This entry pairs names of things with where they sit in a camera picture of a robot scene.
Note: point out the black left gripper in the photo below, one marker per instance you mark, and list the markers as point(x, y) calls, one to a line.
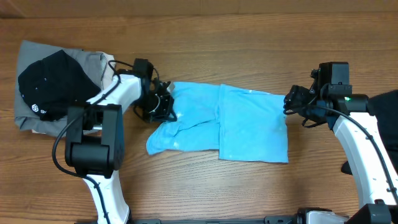
point(164, 110)

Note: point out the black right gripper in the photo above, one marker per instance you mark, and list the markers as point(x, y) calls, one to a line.
point(293, 104)

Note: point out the light blue printed t-shirt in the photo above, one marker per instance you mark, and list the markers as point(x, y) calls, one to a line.
point(241, 124)

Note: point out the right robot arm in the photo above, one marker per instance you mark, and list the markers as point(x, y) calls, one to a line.
point(330, 101)

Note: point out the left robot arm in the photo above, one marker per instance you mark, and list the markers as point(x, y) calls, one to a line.
point(94, 144)

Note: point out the black t-shirt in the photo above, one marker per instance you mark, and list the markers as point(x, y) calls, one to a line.
point(384, 108)

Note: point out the folded black garment with logo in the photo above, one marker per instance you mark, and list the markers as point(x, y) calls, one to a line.
point(49, 86)

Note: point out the folded grey garment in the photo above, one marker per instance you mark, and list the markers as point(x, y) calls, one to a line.
point(31, 52)

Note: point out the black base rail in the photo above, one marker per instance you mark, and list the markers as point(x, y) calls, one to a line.
point(266, 220)

